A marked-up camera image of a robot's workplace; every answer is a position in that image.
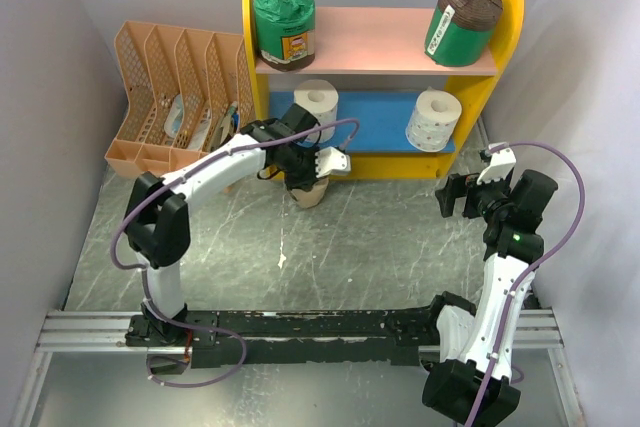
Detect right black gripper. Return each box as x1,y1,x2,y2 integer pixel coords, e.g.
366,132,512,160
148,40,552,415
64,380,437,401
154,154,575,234
436,168,513,221

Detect beige paper roll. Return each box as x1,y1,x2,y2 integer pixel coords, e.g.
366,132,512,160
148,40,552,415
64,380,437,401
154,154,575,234
289,177,329,209

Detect white dotted toilet paper roll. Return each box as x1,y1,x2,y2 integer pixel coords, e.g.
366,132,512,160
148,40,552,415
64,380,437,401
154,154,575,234
294,79,339,126

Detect white floral toilet paper roll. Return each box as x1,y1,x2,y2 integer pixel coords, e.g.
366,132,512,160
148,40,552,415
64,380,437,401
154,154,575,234
405,88,462,152

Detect brown green paper roll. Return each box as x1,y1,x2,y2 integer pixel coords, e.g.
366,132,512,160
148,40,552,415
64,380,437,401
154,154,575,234
424,0,503,67

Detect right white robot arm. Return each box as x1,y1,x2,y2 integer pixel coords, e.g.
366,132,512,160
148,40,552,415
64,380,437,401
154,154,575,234
422,169,558,426

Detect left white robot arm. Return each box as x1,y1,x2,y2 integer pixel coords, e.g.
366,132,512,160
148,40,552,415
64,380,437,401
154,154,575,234
118,104,329,346

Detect yellow pink blue shelf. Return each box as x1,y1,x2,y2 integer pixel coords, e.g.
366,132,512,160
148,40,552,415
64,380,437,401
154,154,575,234
241,0,526,181

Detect orange plastic file organizer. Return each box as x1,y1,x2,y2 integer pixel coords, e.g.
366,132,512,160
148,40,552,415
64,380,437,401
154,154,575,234
105,21,255,178

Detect items in file organizer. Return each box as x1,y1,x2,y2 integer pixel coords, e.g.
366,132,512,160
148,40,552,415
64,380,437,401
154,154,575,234
162,94,213,151

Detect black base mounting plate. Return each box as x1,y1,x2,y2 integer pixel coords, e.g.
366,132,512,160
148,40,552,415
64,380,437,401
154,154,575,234
125,307,440,368

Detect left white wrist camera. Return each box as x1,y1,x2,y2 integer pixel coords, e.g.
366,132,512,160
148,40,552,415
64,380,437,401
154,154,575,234
315,147,351,179

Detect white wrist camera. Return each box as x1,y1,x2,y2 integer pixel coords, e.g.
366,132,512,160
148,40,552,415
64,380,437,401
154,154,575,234
476,143,516,185
315,147,351,179

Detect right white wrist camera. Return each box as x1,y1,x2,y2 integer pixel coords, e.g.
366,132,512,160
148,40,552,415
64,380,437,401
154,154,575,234
476,143,516,185

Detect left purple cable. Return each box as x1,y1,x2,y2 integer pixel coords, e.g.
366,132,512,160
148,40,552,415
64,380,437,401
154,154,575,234
109,117,361,388

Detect aluminium rail frame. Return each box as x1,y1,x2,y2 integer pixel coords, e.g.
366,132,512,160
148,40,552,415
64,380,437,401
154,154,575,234
35,121,566,353

